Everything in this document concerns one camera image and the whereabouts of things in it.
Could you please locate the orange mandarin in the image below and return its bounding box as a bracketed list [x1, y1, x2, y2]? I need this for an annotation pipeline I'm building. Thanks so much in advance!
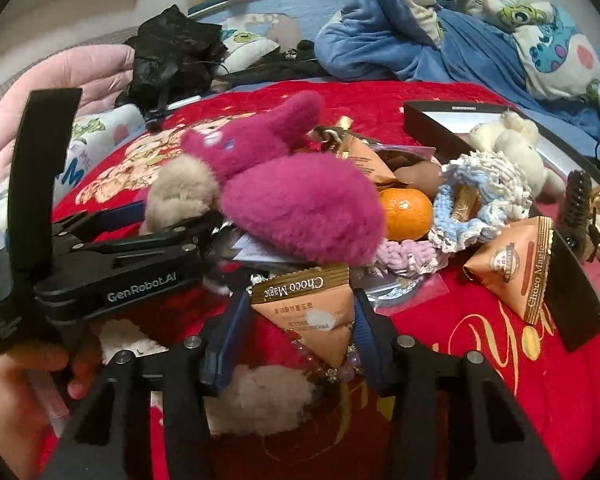
[378, 187, 435, 242]

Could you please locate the clear zip bag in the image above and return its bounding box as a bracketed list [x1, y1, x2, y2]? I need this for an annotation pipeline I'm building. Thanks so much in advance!
[362, 265, 452, 317]

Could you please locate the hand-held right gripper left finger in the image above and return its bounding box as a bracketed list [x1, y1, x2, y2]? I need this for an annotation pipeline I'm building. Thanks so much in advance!
[40, 290, 253, 480]

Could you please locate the small white printed pillow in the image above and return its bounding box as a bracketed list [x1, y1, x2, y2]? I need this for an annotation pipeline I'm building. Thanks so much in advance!
[220, 14, 282, 74]

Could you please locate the brown pouch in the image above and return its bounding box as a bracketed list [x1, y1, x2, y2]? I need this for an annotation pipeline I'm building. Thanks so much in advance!
[395, 159, 444, 199]

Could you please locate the cream sheep plush keychain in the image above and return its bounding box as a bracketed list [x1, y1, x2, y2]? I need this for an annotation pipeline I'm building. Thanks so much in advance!
[468, 110, 567, 202]

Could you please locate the black plastic bag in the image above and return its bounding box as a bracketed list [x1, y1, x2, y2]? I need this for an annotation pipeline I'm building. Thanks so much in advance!
[124, 4, 229, 112]

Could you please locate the red printed blanket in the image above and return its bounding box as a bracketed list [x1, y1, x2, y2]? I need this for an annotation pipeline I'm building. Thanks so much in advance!
[40, 80, 600, 480]

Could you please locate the purple crochet scrunchie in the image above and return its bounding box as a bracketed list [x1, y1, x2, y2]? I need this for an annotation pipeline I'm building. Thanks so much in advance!
[374, 238, 457, 279]

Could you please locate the beige fur pompom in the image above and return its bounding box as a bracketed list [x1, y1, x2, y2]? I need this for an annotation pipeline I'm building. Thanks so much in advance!
[145, 156, 222, 229]

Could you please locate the pink bead bracelet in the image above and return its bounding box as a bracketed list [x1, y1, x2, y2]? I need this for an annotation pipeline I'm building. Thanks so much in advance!
[290, 332, 367, 387]

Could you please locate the black cardboard box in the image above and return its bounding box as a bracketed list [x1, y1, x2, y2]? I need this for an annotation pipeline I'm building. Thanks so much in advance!
[402, 101, 600, 354]

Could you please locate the blue white crochet scrunchie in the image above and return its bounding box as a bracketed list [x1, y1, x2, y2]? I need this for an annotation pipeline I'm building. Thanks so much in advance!
[427, 151, 534, 254]

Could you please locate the black garment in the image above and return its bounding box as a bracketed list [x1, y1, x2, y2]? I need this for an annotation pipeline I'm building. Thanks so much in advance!
[219, 40, 332, 87]

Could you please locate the black hair claw clip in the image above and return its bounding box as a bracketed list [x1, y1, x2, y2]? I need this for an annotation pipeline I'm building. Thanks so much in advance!
[555, 170, 599, 252]

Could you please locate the blue monster print blanket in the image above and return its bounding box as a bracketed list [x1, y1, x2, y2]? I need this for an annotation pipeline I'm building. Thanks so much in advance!
[314, 0, 600, 142]

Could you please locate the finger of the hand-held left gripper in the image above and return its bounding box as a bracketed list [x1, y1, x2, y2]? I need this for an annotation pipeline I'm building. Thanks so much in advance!
[80, 209, 227, 257]
[52, 200, 149, 242]

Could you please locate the person's left hand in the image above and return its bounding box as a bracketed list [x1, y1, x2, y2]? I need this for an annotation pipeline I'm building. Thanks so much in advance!
[0, 344, 104, 480]

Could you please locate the pink quilt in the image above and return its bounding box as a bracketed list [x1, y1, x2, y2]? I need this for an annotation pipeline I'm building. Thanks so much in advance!
[0, 42, 137, 182]

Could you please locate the white marker pen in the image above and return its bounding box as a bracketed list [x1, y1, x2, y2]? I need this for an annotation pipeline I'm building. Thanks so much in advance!
[166, 94, 204, 111]

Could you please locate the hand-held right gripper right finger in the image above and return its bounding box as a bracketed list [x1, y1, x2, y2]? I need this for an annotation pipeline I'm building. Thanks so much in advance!
[352, 287, 563, 480]

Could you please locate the magenta plush toy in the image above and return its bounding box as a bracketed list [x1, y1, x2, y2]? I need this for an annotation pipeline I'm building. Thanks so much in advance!
[180, 91, 387, 267]

